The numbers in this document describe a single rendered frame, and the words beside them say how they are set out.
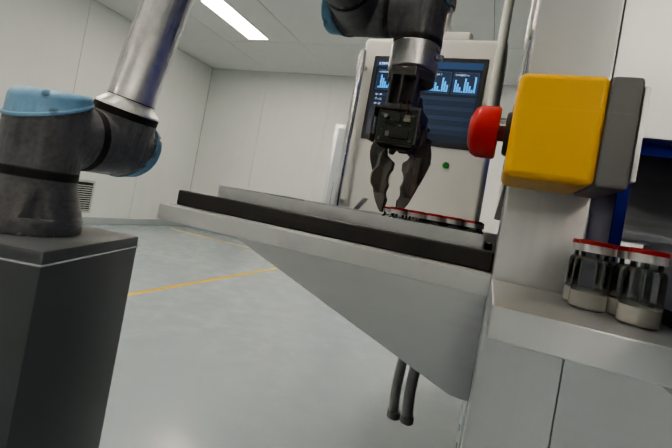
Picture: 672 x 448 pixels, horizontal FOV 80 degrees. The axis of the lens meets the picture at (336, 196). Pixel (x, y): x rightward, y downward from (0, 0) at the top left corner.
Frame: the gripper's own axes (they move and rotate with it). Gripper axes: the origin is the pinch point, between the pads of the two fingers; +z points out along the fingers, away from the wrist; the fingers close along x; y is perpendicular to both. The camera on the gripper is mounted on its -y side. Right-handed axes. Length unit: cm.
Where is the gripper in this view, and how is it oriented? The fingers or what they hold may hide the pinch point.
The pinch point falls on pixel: (391, 204)
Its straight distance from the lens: 64.0
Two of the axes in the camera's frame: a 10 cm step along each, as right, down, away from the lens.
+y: -3.6, -0.8, -9.3
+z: -1.8, 9.8, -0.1
